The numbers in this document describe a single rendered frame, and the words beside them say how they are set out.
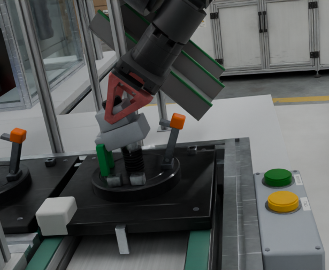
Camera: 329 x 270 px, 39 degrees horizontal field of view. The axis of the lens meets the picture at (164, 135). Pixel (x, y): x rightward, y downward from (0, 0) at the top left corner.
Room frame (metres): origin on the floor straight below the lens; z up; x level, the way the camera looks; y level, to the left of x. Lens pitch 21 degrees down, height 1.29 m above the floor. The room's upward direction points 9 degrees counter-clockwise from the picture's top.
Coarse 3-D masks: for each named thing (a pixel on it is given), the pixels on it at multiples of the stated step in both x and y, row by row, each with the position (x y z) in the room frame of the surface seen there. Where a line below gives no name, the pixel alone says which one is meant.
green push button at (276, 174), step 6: (264, 174) 0.61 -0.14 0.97; (270, 174) 0.61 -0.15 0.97; (276, 174) 0.60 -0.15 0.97; (282, 174) 0.60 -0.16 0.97; (288, 174) 0.60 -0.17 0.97; (264, 180) 0.61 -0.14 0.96; (270, 180) 0.59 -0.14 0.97; (276, 180) 0.59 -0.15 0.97; (282, 180) 0.59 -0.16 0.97; (288, 180) 0.59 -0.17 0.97
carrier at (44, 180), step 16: (32, 160) 0.81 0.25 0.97; (64, 160) 0.79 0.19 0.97; (0, 176) 0.71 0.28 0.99; (16, 176) 0.68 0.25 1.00; (32, 176) 0.74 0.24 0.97; (48, 176) 0.73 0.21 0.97; (64, 176) 0.72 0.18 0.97; (0, 192) 0.65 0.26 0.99; (16, 192) 0.67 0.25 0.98; (32, 192) 0.67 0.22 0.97; (48, 192) 0.66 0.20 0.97; (0, 208) 0.63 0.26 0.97; (16, 208) 0.63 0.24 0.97; (32, 208) 0.62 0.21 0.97; (16, 224) 0.58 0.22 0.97; (32, 224) 0.58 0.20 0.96
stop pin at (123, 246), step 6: (120, 228) 0.53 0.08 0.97; (126, 228) 0.54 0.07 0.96; (120, 234) 0.53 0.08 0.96; (126, 234) 0.53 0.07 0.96; (120, 240) 0.53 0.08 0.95; (126, 240) 0.53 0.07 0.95; (120, 246) 0.53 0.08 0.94; (126, 246) 0.53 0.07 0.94; (120, 252) 0.53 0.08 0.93; (126, 252) 0.53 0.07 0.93
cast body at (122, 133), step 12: (120, 108) 0.64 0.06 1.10; (120, 120) 0.64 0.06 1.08; (132, 120) 0.65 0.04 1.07; (144, 120) 0.66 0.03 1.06; (108, 132) 0.64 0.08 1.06; (120, 132) 0.64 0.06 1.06; (132, 132) 0.64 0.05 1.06; (144, 132) 0.64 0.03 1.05; (96, 144) 0.67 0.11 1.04; (108, 144) 0.64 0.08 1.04; (120, 144) 0.64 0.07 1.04
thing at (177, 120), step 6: (174, 114) 0.65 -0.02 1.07; (180, 114) 0.65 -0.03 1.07; (162, 120) 0.65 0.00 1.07; (168, 120) 0.65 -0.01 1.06; (174, 120) 0.64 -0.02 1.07; (180, 120) 0.63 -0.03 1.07; (168, 126) 0.64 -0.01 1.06; (174, 126) 0.64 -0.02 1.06; (180, 126) 0.63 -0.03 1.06; (174, 132) 0.64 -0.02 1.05; (174, 138) 0.64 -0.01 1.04; (168, 144) 0.64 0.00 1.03; (174, 144) 0.64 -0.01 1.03; (168, 150) 0.64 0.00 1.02; (168, 156) 0.64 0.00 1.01
